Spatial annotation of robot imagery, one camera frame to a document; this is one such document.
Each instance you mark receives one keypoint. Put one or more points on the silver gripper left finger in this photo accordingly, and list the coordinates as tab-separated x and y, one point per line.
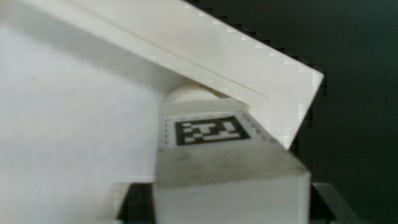
134	203

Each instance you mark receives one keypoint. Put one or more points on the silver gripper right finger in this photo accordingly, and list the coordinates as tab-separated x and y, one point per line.
331	210

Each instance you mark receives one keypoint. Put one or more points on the white square table top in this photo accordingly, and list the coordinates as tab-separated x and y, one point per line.
97	57

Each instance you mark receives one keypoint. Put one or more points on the white table leg with tag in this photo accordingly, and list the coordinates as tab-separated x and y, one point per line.
230	179

